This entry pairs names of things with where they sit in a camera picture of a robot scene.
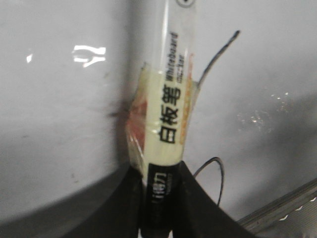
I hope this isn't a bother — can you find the white whiteboard surface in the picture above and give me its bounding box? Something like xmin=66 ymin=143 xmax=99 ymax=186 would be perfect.
xmin=0 ymin=0 xmax=317 ymax=223

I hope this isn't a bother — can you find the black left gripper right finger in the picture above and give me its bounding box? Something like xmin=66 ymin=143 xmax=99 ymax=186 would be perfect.
xmin=173 ymin=162 xmax=255 ymax=238

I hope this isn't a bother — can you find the red magnet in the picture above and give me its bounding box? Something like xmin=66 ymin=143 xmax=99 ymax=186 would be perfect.
xmin=125 ymin=64 xmax=204 ymax=177

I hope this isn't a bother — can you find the aluminium whiteboard tray frame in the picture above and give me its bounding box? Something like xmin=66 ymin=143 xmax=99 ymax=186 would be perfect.
xmin=238 ymin=177 xmax=317 ymax=238

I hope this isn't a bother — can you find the white black whiteboard marker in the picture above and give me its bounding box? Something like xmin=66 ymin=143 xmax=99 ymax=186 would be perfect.
xmin=140 ymin=0 xmax=196 ymax=238

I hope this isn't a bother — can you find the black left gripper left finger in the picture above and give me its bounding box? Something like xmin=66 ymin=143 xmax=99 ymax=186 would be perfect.
xmin=58 ymin=163 xmax=149 ymax=238

